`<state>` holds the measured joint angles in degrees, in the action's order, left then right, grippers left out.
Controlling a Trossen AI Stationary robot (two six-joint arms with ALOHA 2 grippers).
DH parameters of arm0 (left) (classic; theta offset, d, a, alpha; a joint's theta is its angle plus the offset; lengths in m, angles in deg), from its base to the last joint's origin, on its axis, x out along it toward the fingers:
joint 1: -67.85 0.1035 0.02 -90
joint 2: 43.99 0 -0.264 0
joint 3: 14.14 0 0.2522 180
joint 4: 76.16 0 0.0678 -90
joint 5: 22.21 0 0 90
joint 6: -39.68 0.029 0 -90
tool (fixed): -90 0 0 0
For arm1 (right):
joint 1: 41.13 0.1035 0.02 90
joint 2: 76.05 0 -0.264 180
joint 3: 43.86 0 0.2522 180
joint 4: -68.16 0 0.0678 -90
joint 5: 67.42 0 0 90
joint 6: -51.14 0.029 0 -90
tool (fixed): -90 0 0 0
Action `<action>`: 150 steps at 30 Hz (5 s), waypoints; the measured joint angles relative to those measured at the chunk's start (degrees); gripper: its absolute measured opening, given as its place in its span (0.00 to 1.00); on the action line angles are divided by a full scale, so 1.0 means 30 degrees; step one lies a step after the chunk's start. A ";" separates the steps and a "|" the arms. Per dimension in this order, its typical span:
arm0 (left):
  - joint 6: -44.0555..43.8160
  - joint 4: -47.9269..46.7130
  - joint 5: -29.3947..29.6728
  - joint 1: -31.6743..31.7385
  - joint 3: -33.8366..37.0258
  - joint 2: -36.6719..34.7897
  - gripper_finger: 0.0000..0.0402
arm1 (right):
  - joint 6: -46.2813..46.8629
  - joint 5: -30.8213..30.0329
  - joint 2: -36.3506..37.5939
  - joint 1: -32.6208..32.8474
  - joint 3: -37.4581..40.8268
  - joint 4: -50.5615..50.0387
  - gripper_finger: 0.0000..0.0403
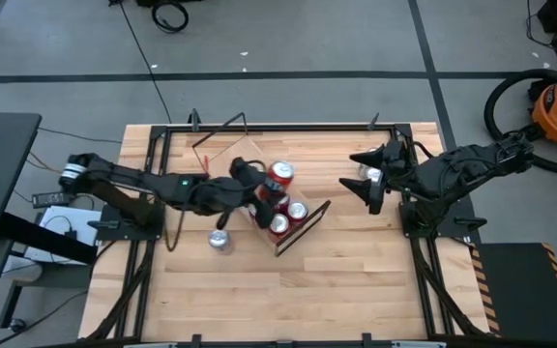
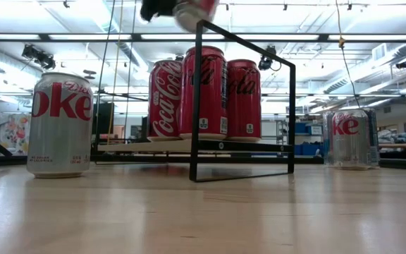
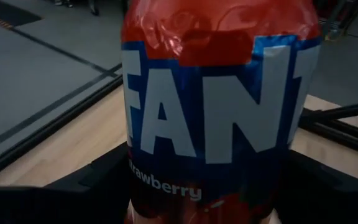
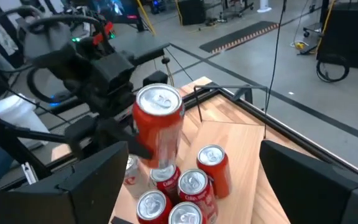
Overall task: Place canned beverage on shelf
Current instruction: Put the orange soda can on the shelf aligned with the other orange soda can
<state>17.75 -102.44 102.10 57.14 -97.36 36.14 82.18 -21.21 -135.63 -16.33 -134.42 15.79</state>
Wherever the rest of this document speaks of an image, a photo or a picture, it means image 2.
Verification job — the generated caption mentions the black aluminium table frame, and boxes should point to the black aluminium table frame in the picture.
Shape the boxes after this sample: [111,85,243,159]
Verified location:
[0,153,406,171]

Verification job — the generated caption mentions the floral patterned cloth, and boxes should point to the floral patterned cloth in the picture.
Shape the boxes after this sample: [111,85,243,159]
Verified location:
[0,112,31,156]

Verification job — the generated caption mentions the red Coca-Cola classic can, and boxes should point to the red Coca-Cola classic can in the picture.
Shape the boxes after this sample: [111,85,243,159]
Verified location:
[147,59,183,143]

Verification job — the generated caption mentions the background wooden workbench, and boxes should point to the background wooden workbench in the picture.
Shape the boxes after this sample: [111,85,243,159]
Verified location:
[379,128,406,159]

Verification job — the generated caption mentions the hanging yellow cable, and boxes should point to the hanging yellow cable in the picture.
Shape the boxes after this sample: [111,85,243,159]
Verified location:
[335,0,362,109]

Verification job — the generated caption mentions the black ceiling light cluster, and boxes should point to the black ceiling light cluster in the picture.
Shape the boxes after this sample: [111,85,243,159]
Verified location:
[21,44,56,71]

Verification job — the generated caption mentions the black ceiling camera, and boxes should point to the black ceiling camera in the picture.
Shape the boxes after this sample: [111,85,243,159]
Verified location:
[258,44,282,71]

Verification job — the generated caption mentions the black monitor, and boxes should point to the black monitor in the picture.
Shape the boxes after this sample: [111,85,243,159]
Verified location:
[92,102,115,135]

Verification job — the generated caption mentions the blue storage bins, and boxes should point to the blue storage bins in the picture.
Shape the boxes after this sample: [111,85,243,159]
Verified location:
[293,121,324,157]

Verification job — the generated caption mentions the red Coke Zero can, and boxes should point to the red Coke Zero can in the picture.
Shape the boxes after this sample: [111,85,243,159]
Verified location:
[178,44,229,140]
[226,59,262,143]

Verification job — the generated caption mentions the silver Diet Coke can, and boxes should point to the silver Diet Coke can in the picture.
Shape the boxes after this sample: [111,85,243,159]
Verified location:
[25,71,94,179]
[331,108,371,171]

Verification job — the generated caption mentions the wooden shelf with black frame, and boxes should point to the wooden shelf with black frame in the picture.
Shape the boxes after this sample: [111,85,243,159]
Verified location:
[95,19,297,183]

